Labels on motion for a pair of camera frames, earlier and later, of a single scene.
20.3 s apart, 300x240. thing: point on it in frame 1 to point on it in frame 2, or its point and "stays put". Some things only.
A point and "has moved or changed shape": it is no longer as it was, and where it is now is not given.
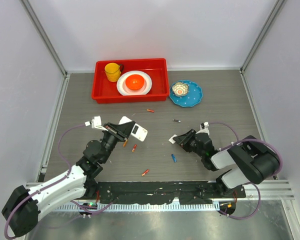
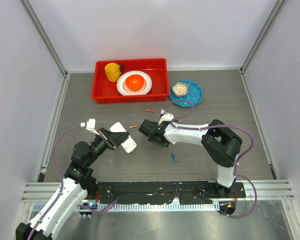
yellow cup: [112, 71] stays put
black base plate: [137, 193] stays put
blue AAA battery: [174, 158] stays put
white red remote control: [138, 131] has moved or changed shape
